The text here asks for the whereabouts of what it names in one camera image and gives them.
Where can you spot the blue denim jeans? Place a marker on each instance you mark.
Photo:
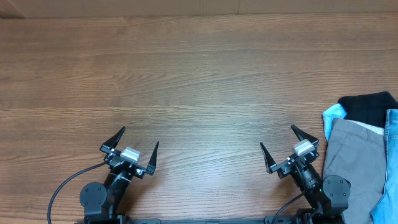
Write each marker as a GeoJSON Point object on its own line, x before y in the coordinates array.
{"type": "Point", "coordinates": [386, 210]}

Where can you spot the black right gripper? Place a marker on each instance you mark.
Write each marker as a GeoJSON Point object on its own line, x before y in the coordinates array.
{"type": "Point", "coordinates": [294, 160]}

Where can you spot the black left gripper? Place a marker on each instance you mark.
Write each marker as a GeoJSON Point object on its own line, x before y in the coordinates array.
{"type": "Point", "coordinates": [110, 145]}

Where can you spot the light blue garment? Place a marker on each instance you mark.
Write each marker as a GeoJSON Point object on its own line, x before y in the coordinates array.
{"type": "Point", "coordinates": [335, 111]}

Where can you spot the black garment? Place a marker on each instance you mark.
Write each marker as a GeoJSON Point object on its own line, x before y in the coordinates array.
{"type": "Point", "coordinates": [370, 109]}

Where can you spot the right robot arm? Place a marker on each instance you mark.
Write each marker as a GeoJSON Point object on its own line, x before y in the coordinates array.
{"type": "Point", "coordinates": [327, 197]}

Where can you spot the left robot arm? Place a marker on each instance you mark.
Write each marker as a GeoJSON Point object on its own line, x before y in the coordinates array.
{"type": "Point", "coordinates": [102, 200]}

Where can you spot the grey trousers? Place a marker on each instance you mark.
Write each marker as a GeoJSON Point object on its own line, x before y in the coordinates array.
{"type": "Point", "coordinates": [356, 152]}

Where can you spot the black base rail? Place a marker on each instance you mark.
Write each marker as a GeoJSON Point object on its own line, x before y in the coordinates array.
{"type": "Point", "coordinates": [205, 221]}

